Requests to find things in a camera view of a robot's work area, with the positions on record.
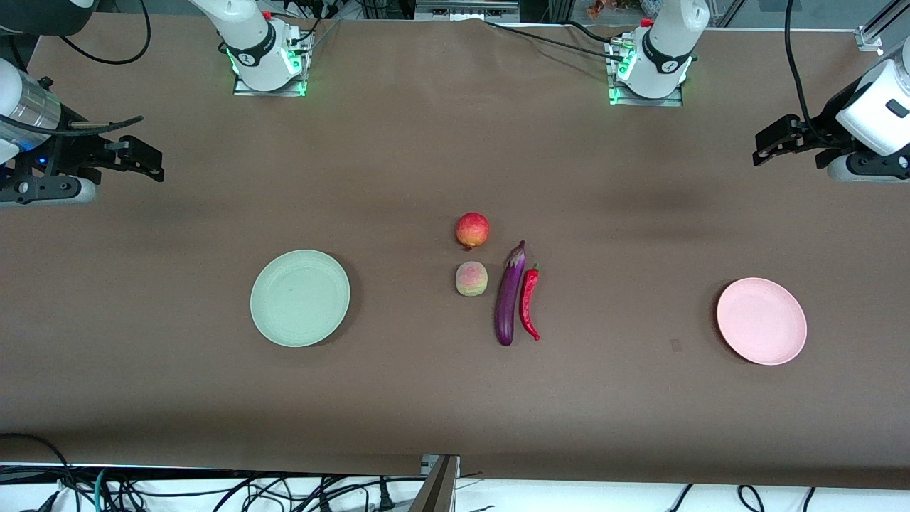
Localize red chili pepper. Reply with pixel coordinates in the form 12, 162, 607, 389
519, 262, 542, 341

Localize purple eggplant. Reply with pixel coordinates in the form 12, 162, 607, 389
495, 240, 527, 347

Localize red pomegranate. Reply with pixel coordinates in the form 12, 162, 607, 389
456, 212, 491, 251

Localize pink plate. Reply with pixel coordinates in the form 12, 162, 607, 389
716, 277, 808, 366

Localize pale green plate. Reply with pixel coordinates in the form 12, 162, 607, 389
250, 249, 351, 348

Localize large table cover sheet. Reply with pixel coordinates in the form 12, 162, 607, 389
0, 13, 910, 491

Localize pink yellow peach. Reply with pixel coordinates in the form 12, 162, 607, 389
455, 261, 489, 297

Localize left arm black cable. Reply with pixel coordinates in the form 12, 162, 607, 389
784, 0, 854, 146

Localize aluminium frame corner profile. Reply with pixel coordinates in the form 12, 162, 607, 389
855, 0, 910, 52

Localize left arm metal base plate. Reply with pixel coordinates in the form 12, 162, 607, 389
608, 39, 685, 107

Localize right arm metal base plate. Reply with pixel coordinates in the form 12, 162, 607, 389
233, 71, 308, 97

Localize short black table cable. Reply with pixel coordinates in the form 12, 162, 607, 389
562, 20, 623, 46

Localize long black table cable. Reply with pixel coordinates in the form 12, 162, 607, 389
483, 20, 626, 59

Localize black floor cable loop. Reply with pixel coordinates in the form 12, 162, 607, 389
0, 432, 80, 512

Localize silver metal rail unit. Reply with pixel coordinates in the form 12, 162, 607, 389
414, 0, 521, 22

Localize aluminium profile post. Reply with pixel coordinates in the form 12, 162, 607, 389
409, 454, 461, 512

